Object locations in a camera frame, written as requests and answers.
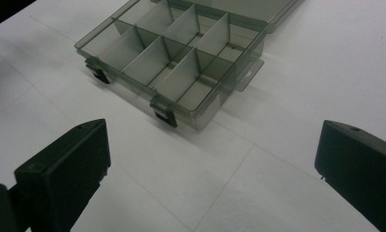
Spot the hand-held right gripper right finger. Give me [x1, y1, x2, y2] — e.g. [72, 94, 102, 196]
[313, 119, 386, 232]

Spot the smoky clear compartment box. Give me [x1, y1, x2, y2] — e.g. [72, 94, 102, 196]
[74, 0, 306, 131]

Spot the white table cover sheet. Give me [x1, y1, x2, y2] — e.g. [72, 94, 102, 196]
[0, 0, 386, 232]

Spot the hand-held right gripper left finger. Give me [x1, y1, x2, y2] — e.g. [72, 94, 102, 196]
[14, 118, 112, 232]

